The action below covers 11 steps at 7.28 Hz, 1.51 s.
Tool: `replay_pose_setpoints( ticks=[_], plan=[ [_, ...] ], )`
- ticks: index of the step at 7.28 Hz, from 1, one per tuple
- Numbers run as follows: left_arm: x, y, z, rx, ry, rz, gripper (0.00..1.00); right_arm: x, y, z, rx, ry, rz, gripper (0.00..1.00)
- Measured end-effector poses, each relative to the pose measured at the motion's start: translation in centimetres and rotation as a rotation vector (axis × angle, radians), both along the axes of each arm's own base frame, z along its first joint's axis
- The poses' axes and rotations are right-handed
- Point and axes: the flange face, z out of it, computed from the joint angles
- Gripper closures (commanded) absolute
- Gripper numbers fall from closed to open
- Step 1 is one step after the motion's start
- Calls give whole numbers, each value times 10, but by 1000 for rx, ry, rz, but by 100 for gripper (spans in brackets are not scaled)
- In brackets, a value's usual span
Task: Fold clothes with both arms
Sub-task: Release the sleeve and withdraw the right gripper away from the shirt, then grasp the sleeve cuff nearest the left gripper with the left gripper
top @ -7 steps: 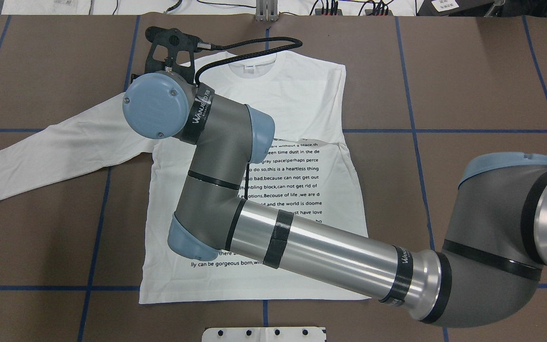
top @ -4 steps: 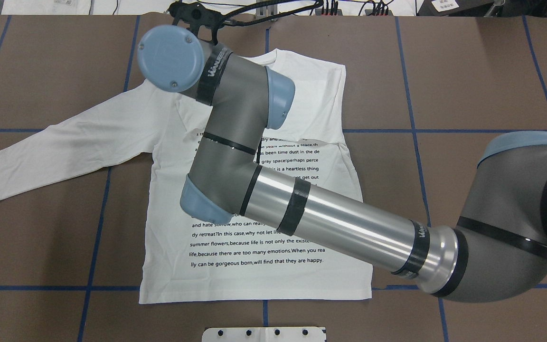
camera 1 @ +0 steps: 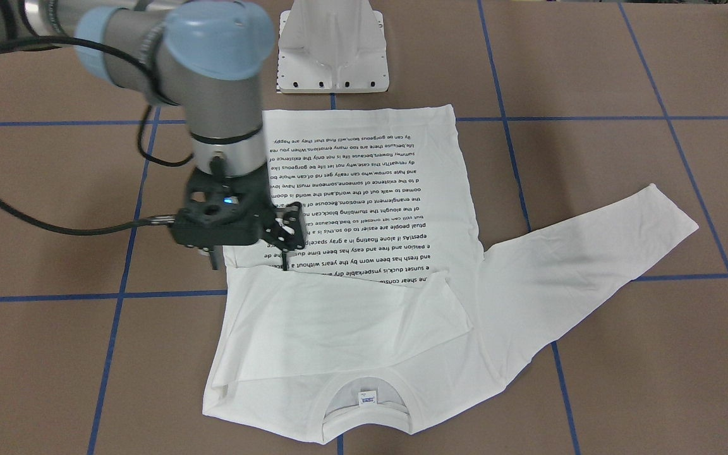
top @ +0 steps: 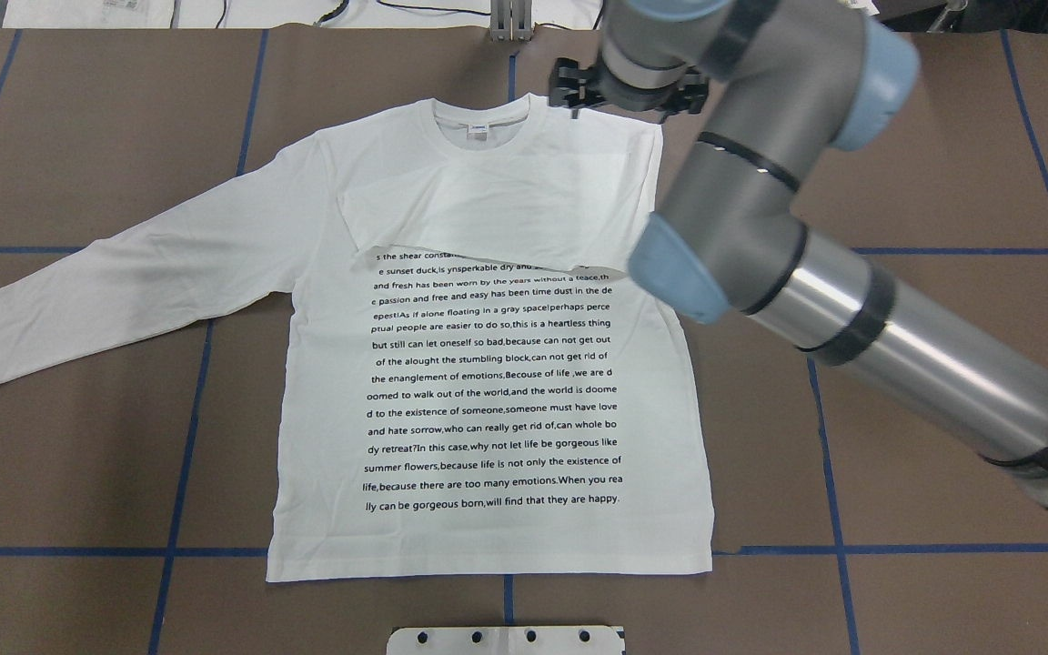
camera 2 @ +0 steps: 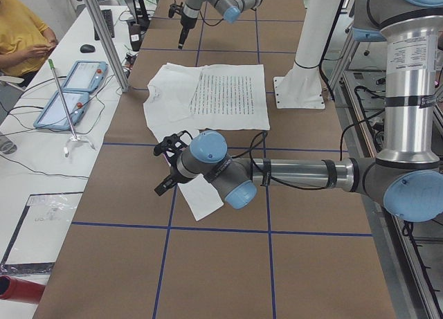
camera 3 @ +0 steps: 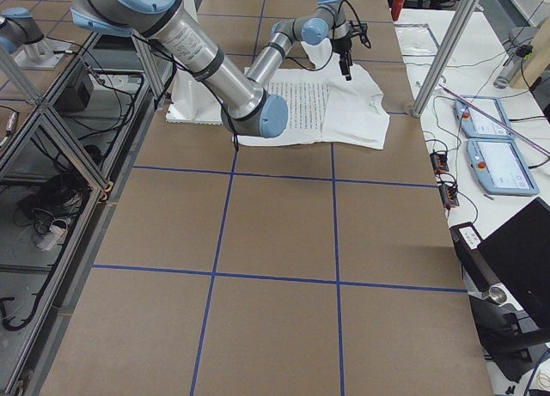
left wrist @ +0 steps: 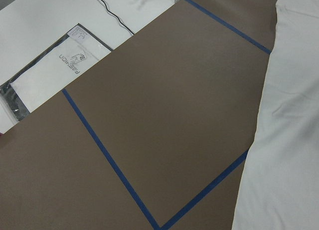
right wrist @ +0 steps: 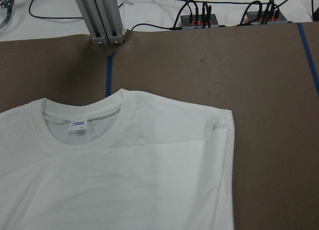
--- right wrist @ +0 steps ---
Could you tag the white long-sleeve printed shirt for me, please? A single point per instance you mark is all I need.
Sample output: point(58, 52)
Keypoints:
point(132, 161)

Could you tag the left grey USB hub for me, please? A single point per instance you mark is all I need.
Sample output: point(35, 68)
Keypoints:
point(203, 18)

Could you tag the grey usb hub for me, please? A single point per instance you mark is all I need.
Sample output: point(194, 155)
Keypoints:
point(203, 18)
point(255, 14)

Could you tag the right grey USB hub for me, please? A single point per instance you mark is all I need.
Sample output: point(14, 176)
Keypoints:
point(255, 14)

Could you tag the aluminium frame post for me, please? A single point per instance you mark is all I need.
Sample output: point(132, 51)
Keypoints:
point(103, 20)

